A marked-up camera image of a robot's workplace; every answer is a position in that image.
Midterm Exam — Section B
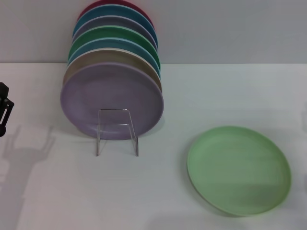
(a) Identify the light green plate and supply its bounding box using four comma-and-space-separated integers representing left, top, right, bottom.
186, 125, 293, 218

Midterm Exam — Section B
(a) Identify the lavender plate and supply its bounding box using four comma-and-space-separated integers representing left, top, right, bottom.
59, 61, 165, 141

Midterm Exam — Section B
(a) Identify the beige tan plate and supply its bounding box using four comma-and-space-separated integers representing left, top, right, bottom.
62, 47, 163, 94

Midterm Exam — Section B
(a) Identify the medium blue plate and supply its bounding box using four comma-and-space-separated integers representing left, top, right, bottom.
67, 37, 161, 75

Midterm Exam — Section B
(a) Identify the dark green plate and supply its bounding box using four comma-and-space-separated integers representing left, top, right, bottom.
68, 25, 161, 65

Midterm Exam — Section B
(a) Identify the grey purple plate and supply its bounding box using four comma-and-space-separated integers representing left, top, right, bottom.
71, 15, 158, 52

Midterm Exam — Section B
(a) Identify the maroon red plate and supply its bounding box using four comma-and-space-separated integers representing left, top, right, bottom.
77, 0, 155, 32

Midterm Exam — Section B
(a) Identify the teal blue plate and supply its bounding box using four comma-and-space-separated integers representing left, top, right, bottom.
72, 4, 159, 48

